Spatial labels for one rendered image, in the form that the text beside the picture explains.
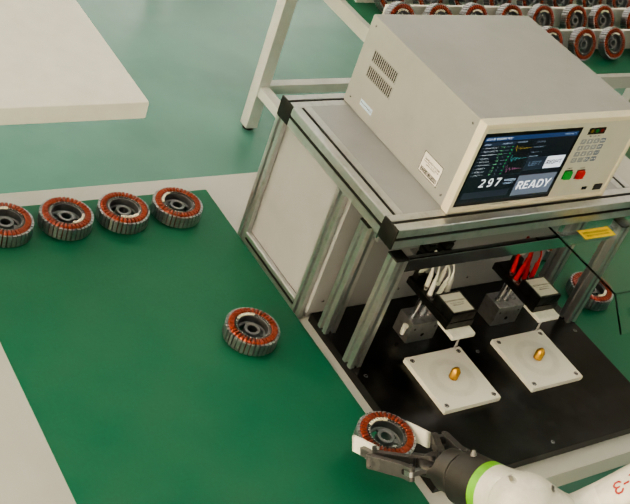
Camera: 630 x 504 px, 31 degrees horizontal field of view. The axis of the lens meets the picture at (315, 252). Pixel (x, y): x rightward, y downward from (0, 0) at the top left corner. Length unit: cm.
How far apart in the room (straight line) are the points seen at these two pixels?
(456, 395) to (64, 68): 98
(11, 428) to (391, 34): 103
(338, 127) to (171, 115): 207
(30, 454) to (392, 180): 83
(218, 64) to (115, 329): 266
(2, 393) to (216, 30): 316
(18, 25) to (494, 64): 91
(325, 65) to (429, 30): 270
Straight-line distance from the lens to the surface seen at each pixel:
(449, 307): 224
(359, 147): 223
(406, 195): 214
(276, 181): 237
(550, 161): 223
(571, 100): 227
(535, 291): 241
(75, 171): 386
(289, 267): 236
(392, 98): 224
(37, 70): 199
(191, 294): 230
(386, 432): 206
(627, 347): 271
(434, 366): 232
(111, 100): 196
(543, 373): 244
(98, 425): 200
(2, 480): 190
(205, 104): 442
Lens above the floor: 222
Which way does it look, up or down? 35 degrees down
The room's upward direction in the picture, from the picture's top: 21 degrees clockwise
